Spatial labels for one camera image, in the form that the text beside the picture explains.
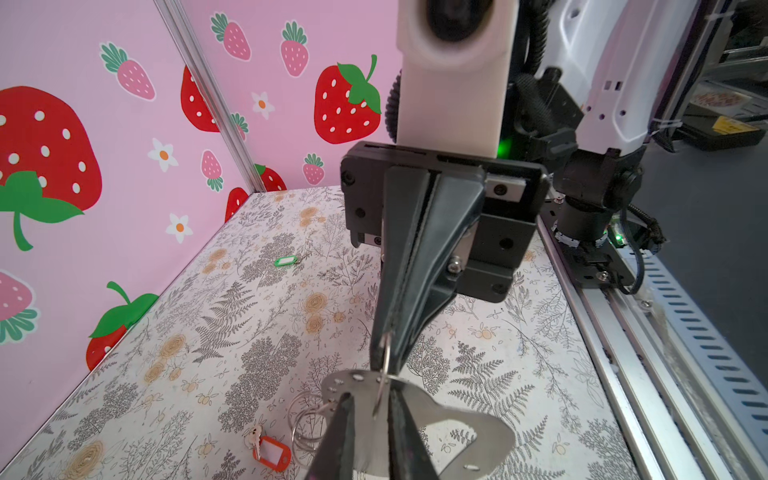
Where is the red key tag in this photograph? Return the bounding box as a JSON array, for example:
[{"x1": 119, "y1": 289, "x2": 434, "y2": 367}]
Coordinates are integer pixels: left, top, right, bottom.
[{"x1": 244, "y1": 425, "x2": 292, "y2": 473}]

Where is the green key tag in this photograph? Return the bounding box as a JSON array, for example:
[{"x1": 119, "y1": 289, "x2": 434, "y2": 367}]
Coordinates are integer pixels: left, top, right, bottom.
[{"x1": 274, "y1": 255, "x2": 300, "y2": 268}]

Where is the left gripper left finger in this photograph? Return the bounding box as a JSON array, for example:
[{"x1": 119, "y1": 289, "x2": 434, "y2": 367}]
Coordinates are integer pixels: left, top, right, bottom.
[{"x1": 305, "y1": 393, "x2": 355, "y2": 480}]

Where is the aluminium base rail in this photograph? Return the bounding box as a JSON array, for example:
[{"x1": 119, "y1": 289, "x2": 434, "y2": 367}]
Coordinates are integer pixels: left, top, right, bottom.
[{"x1": 538, "y1": 202, "x2": 767, "y2": 479}]

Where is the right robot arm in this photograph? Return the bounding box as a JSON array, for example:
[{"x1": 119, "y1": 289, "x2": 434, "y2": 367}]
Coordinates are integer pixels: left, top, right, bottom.
[{"x1": 341, "y1": 1, "x2": 697, "y2": 374}]

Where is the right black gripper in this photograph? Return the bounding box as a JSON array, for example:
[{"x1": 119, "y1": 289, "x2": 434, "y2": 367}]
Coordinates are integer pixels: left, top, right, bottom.
[{"x1": 340, "y1": 141, "x2": 549, "y2": 372}]

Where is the silver key ring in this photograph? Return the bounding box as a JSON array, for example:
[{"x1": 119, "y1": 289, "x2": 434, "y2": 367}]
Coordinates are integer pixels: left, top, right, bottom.
[{"x1": 371, "y1": 331, "x2": 394, "y2": 418}]

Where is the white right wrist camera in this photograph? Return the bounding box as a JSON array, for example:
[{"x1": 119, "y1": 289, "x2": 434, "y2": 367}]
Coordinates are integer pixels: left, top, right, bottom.
[{"x1": 396, "y1": 1, "x2": 519, "y2": 158}]

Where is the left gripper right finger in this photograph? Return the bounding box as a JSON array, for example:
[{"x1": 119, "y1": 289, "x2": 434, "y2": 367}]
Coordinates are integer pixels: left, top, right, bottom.
[{"x1": 388, "y1": 390, "x2": 439, "y2": 480}]

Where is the metal key holder plate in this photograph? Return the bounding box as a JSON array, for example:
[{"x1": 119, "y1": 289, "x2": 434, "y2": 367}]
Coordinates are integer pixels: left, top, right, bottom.
[{"x1": 321, "y1": 370, "x2": 516, "y2": 479}]

